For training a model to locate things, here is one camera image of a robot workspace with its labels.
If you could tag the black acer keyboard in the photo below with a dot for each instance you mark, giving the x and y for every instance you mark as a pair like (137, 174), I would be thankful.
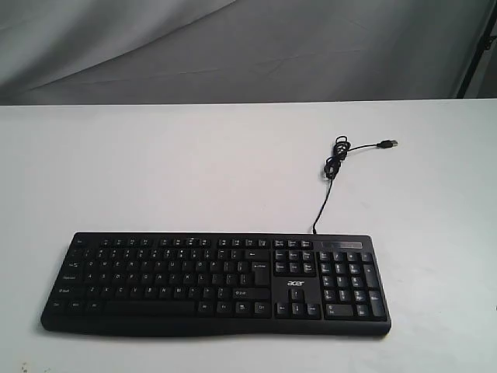
(210, 284)

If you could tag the grey backdrop cloth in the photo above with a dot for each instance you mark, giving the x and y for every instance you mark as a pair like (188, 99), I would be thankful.
(185, 52)

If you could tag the black tripod stand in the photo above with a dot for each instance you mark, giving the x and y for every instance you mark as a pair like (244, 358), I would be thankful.
(485, 40)

